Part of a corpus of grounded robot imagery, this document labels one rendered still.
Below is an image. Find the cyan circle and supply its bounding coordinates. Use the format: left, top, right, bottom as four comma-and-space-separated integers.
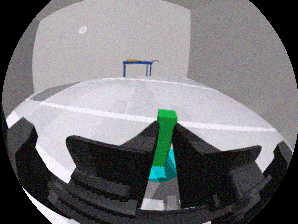
149, 148, 177, 183

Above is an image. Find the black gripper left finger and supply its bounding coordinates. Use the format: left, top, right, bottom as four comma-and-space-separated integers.
65, 120, 160, 209

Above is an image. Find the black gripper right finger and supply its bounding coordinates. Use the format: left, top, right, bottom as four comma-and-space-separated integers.
172, 123, 262, 209

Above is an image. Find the green rectangular post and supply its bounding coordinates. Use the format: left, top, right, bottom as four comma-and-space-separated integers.
153, 109, 178, 167

